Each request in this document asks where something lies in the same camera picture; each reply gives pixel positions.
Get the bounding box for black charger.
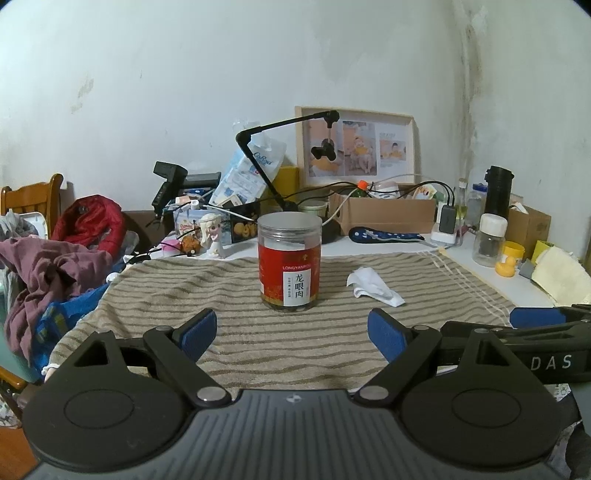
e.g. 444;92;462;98
438;205;458;234

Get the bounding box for blue patterned remote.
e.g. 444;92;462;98
348;225;426;244

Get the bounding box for wooden chair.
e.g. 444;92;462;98
0;174;64;222

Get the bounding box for small cardboard box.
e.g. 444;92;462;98
508;203;552;259

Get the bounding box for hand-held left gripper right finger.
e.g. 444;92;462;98
353;308;518;408

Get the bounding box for green cup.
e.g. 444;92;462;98
300;200;331;222

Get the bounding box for striped beige towel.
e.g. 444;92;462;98
48;251;515;398

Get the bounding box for wooden photo frame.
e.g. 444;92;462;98
294;105;421;188

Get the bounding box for purple cloth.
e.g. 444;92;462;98
0;237;114;356

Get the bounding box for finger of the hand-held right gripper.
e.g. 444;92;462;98
509;304;591;329
438;320;511;366

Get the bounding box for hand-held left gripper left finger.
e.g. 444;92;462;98
69;308;232;408

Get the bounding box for red jacket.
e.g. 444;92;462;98
52;195;127;259

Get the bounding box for white cable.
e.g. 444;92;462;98
203;174;423;227

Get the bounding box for black thermos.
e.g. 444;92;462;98
485;165;515;217

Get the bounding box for large cardboard box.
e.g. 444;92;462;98
330;184;437;236

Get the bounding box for yellow duck toy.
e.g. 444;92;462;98
495;241;526;278

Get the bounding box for pale yellow cloth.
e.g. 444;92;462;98
531;246;591;305

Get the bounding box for illustrated blue box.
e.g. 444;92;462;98
173;207;206;241

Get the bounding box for white tissue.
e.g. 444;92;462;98
346;267;407;308

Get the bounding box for glass jar with white lid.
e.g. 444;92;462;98
472;213;509;268

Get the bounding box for clear jar with red label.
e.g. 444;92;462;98
257;213;322;313

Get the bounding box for black articulated desk stand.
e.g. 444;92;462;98
235;110;342;245

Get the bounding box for blue cloth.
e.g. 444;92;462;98
34;281;109;374

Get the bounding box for black handheld device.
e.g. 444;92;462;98
151;161;222;217

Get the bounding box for white and blue plastic pack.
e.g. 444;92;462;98
208;138;287;208

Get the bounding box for black cable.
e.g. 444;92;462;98
277;180;455;208

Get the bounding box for small glass bottle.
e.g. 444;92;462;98
455;178;469;223

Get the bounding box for clear container with blue lid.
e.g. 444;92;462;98
466;182;488;223

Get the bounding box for white doll figurine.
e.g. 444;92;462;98
198;212;232;259

